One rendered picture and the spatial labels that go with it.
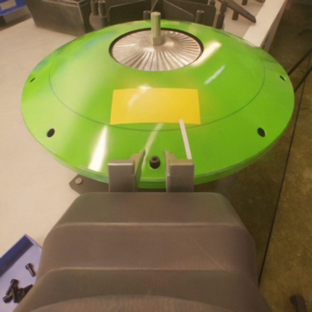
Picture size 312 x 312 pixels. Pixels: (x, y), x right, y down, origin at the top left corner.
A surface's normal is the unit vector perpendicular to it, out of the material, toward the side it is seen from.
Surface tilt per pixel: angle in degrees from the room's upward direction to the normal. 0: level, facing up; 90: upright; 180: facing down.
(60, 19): 94
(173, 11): 86
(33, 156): 0
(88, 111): 21
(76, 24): 94
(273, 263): 0
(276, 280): 0
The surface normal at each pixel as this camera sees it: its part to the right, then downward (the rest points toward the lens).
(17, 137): -0.01, -0.63
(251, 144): 0.21, -0.30
